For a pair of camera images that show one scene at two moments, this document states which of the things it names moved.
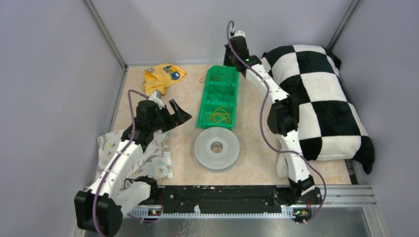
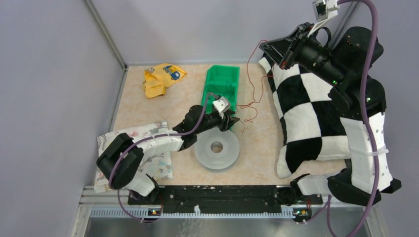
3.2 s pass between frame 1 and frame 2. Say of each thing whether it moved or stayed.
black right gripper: moved
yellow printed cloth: stayed
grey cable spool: stayed
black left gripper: moved
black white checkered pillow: stayed
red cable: moved
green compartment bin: stayed
